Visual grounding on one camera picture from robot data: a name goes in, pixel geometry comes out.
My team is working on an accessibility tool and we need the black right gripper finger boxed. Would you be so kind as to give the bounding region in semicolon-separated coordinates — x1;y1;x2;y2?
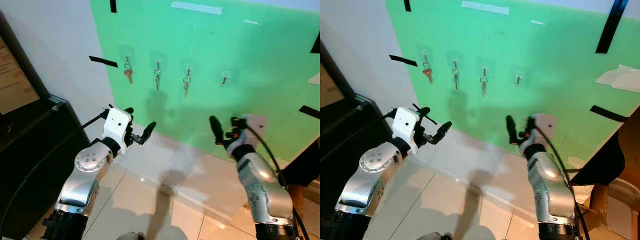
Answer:
505;115;521;146
209;115;226;146

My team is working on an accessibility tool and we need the black cabinet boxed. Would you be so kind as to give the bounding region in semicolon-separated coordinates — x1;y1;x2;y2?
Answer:
0;10;82;240
320;42;397;240

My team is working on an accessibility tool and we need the beige printed poster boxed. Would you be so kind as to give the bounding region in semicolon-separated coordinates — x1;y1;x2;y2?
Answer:
0;35;41;116
320;65;346;108

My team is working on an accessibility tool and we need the brown cardboard box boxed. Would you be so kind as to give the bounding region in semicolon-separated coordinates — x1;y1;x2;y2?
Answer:
582;107;640;240

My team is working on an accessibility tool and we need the wide white tape strip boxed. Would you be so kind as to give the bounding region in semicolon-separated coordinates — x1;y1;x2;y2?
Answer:
461;0;511;15
170;1;224;15

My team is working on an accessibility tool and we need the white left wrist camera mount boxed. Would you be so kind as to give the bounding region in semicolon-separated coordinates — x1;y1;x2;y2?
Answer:
392;106;422;151
102;106;133;146

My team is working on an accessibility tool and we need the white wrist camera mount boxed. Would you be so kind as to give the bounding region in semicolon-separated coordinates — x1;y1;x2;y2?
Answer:
529;114;557;146
239;114;268;147
392;106;422;151
102;106;133;146

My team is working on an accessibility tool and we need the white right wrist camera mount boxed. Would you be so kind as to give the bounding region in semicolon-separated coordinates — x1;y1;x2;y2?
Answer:
239;114;268;147
529;114;557;146

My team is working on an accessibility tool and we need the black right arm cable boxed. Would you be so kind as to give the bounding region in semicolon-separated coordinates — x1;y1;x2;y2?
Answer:
244;120;308;240
536;120;591;240

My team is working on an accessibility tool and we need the green wall sheet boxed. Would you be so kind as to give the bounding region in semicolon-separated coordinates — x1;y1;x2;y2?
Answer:
385;0;640;171
90;0;321;163

